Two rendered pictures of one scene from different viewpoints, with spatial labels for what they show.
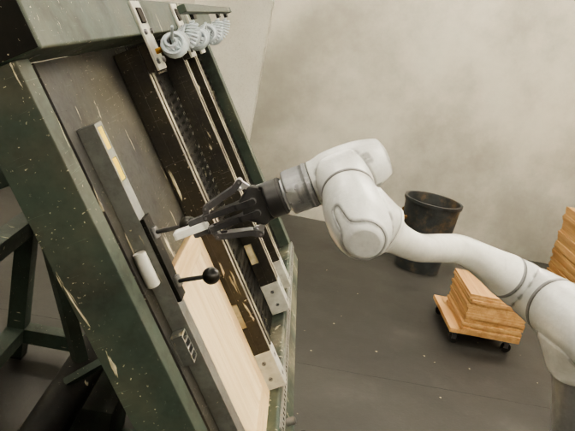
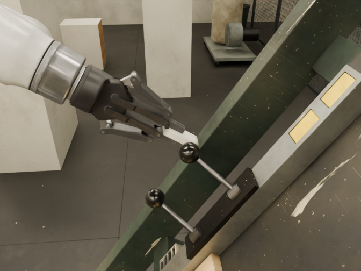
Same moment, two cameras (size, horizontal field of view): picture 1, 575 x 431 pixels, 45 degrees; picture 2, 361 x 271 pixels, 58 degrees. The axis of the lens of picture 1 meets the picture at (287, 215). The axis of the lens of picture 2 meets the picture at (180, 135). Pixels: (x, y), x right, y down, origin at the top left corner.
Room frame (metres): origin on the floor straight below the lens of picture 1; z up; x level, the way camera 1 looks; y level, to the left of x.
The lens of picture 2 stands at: (1.84, 0.16, 1.86)
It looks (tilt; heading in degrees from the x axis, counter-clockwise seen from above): 32 degrees down; 178
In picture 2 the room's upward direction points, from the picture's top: straight up
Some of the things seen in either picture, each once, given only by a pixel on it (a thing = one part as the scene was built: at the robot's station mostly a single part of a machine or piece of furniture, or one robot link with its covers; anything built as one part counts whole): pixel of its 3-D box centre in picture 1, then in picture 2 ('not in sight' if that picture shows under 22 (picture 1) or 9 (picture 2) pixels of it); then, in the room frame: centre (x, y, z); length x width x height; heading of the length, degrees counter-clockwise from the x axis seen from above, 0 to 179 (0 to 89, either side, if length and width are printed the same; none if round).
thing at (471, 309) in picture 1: (477, 307); not in sight; (4.82, -1.51, 0.20); 0.61 x 0.51 x 0.40; 3
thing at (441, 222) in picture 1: (423, 233); not in sight; (6.11, -1.25, 0.33); 0.54 x 0.54 x 0.65
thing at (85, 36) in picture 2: not in sight; (84, 44); (-3.50, -1.19, 0.36); 0.58 x 0.45 x 0.72; 93
